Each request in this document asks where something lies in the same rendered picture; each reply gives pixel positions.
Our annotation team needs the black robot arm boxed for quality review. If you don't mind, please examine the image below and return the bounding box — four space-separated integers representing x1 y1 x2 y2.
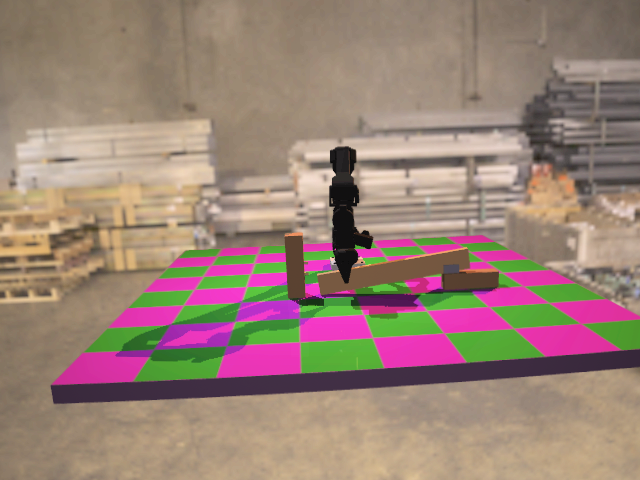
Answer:
329 146 373 249

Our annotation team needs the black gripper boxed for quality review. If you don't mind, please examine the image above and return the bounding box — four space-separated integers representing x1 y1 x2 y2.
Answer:
332 225 358 284

